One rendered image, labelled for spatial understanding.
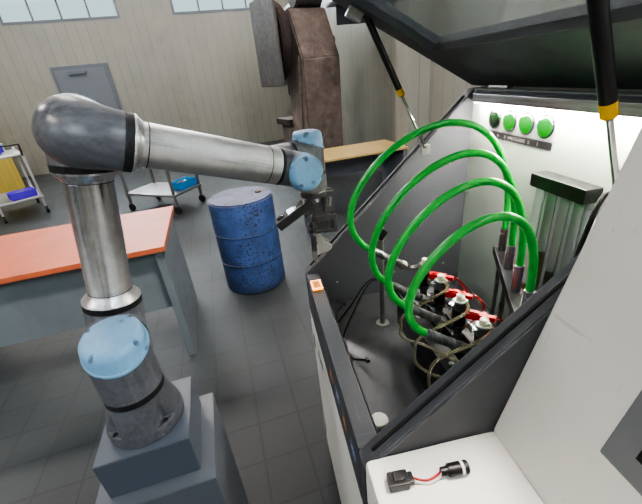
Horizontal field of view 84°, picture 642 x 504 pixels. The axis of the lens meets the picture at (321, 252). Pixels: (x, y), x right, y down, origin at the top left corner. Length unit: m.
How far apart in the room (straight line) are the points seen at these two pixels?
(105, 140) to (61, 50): 9.73
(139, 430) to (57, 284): 1.61
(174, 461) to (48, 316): 1.71
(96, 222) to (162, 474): 0.53
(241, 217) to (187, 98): 7.52
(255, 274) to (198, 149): 2.21
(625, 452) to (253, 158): 0.67
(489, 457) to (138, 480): 0.67
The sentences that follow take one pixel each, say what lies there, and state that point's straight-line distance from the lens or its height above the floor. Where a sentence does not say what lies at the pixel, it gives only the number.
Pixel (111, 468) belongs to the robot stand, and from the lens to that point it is 0.91.
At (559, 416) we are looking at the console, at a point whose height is 1.10.
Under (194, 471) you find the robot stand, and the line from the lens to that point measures 0.93.
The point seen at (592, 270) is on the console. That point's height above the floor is 1.28.
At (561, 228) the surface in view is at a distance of 0.90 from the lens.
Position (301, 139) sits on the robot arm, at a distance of 0.90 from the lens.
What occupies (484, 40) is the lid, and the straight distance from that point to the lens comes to 0.90.
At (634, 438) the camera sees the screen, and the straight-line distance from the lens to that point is 0.54.
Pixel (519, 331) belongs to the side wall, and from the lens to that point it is 0.60.
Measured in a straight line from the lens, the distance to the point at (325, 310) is 0.99.
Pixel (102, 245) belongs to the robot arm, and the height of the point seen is 1.27.
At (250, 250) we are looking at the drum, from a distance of 2.73.
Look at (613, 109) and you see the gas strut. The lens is 0.55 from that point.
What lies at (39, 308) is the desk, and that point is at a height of 0.54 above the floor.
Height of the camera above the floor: 1.53
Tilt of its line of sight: 27 degrees down
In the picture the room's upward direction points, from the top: 6 degrees counter-clockwise
